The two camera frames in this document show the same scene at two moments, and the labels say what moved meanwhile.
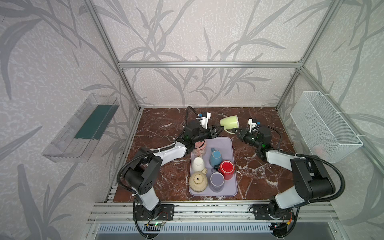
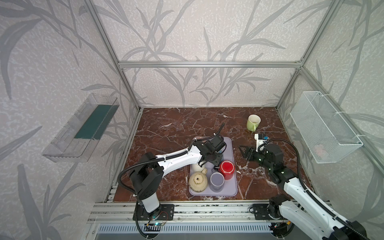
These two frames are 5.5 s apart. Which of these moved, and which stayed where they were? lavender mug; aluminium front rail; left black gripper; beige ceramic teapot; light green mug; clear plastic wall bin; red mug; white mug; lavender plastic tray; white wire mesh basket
Moved: light green mug; left black gripper
Stayed: white wire mesh basket; red mug; white mug; aluminium front rail; lavender plastic tray; clear plastic wall bin; lavender mug; beige ceramic teapot
